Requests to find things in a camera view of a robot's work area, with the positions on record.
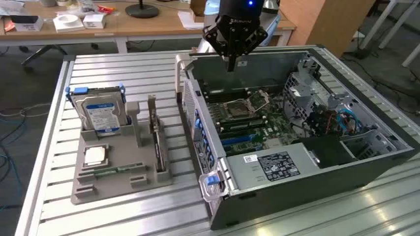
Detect blue case latch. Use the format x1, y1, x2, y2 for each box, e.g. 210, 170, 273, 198
202, 172, 218, 189

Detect black round lamp base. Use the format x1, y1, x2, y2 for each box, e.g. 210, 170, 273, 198
124, 0, 161, 19

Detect open dark PC case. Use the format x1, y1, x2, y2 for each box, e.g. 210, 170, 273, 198
174, 48, 417, 231

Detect red wire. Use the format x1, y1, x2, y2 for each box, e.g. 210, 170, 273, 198
324, 110, 338, 135

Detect black office chair base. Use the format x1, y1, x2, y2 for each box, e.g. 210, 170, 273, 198
18, 43, 98, 73

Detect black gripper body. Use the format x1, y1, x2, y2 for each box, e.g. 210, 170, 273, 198
214, 0, 264, 58

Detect white paper stack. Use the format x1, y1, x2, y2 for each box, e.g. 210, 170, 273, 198
176, 10, 206, 30

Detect silver drive cage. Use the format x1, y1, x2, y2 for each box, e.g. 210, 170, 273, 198
281, 55, 329, 121

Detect black Nvidia graphics card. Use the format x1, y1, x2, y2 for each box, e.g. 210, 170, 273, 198
146, 94, 168, 174

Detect hard disk in blue caddy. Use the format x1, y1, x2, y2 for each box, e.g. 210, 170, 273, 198
65, 83, 128, 137

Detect silver CPU chip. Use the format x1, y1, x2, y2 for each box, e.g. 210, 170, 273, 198
84, 147, 108, 165

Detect white floor cable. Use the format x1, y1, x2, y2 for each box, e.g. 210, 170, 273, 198
0, 103, 50, 118

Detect silver disk bay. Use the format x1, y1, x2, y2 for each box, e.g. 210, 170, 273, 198
338, 129, 397, 160

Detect blue data wire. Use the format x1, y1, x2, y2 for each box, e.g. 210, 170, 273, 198
336, 108, 362, 135

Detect blue floor cable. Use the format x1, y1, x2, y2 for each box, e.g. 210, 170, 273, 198
0, 115, 26, 209

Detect grey parts rack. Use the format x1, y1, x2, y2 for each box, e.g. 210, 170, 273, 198
69, 101, 174, 205

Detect white box with black lid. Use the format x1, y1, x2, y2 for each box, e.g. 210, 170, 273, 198
8, 15, 45, 32

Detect metal socket cover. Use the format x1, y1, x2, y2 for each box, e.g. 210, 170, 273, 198
248, 89, 273, 111

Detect CPU socket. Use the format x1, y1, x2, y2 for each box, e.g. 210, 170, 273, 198
222, 100, 253, 119

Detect wooden cabinet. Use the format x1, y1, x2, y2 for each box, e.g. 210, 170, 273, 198
278, 0, 377, 59

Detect grey power supply unit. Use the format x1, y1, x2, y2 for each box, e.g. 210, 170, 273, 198
224, 144, 321, 191

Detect blue expansion slot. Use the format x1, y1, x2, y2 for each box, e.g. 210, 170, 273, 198
221, 135, 258, 146

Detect white table frame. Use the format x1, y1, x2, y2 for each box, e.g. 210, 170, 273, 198
357, 0, 420, 68

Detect white box with tape roll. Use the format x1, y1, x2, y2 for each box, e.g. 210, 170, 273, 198
52, 13, 85, 34

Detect white labelled cardboard box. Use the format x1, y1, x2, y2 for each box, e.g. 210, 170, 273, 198
82, 14, 108, 30

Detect green Dell motherboard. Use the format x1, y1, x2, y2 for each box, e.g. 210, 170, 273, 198
205, 88, 302, 157

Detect wooden desk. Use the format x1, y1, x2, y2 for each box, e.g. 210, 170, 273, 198
0, 0, 297, 54

